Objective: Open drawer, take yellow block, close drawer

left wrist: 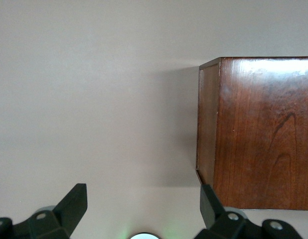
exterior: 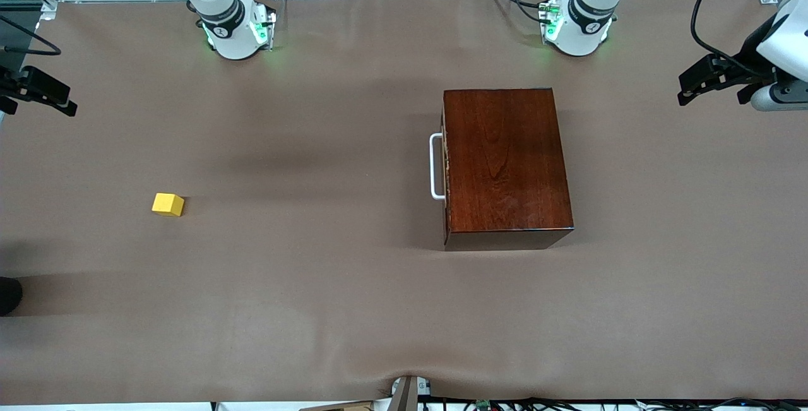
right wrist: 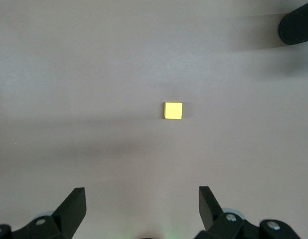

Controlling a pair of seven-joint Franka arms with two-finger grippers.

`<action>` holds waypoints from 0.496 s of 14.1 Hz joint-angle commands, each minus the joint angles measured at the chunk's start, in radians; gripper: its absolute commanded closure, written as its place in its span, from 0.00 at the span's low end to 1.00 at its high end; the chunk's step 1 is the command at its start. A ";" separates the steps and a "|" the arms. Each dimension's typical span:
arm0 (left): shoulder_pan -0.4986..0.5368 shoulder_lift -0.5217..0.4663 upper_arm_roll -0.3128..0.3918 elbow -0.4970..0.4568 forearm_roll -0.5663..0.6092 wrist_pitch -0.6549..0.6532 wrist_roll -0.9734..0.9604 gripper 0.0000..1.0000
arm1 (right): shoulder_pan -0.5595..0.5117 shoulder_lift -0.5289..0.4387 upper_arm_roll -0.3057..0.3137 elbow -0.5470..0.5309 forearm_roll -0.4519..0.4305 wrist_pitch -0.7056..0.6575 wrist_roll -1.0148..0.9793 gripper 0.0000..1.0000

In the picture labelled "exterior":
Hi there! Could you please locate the dark brown wooden cabinet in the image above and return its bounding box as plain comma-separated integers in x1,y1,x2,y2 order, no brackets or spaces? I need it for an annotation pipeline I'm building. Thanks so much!
442,88,575,252

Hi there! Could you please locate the yellow wooden block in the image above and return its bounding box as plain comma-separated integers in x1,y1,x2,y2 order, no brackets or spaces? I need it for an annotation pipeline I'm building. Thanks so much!
151,193,186,217

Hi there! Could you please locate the brown table cover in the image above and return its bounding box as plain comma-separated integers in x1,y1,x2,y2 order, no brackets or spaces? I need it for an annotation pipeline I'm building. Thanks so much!
0,0,808,407

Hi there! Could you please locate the brown cardboard piece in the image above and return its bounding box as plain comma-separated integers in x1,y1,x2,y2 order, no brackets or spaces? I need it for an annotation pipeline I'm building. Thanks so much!
298,400,374,411

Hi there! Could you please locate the light wood drawer white handle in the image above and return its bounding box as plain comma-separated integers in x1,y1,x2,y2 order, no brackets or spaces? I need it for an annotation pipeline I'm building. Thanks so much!
429,108,450,216

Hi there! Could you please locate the black round object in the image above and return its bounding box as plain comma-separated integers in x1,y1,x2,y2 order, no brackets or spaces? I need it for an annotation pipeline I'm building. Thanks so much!
0,277,23,317

